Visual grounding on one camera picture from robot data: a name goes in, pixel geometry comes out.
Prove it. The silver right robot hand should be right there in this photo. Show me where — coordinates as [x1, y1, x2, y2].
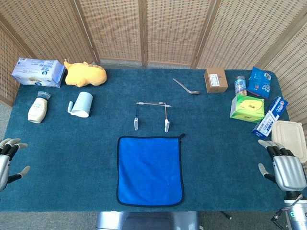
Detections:
[258, 139, 307, 192]

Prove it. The white blue toothpaste box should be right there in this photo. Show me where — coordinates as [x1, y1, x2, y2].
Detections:
[251, 96, 289, 139]

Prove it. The teal table cloth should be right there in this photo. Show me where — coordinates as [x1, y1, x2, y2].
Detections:
[0, 69, 307, 213]

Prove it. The metal spoon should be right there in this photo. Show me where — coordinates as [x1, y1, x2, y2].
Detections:
[173, 78, 201, 95]

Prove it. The light blue plastic cup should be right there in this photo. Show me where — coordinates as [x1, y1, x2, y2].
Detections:
[67, 92, 94, 118]

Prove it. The brown cardboard box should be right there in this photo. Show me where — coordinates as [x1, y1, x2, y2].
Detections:
[203, 67, 228, 93]

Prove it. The light purple carton box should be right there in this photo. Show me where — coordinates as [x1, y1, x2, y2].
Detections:
[11, 57, 65, 88]

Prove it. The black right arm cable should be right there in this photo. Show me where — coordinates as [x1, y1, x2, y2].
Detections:
[271, 194, 303, 222]

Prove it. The small metal wire rack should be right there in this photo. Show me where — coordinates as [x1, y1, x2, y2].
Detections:
[133, 102, 172, 133]

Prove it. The yellow plush toy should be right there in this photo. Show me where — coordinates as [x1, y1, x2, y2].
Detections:
[63, 61, 107, 88]

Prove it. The beige lidded food container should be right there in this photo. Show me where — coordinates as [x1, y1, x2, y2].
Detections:
[271, 120, 307, 164]

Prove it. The blue snack bag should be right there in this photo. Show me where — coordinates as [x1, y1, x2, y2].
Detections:
[247, 67, 273, 99]

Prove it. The green tissue pack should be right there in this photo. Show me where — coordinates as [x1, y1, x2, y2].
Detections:
[230, 93, 265, 124]

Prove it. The wicker folding screen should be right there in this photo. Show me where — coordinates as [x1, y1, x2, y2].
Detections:
[0, 0, 307, 125]

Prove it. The blue microfiber cloth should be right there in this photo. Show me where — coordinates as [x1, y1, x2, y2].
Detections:
[116, 133, 185, 207]

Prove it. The cream bottle with grey cap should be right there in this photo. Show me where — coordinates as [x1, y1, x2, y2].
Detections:
[27, 91, 51, 124]

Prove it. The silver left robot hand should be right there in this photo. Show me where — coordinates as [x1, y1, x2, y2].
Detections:
[0, 138, 31, 192]

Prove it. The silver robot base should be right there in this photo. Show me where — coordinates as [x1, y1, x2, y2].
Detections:
[95, 211, 200, 230]

